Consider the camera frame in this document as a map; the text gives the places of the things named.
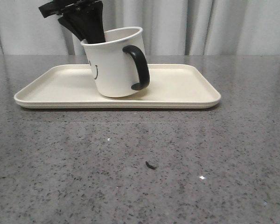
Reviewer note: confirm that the small black debris scrap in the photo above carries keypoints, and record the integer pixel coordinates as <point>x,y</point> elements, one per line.
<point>150,166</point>

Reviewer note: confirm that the grey curtain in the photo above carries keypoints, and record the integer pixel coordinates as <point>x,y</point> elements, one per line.
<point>170,27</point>

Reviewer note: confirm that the cream rectangular tray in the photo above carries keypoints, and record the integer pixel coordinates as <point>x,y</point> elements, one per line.
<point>172,86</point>

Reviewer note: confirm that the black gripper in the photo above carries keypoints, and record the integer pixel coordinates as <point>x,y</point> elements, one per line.
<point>85,18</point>

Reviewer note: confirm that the white smiley mug black handle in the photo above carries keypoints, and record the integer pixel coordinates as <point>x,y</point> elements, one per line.
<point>119,65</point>

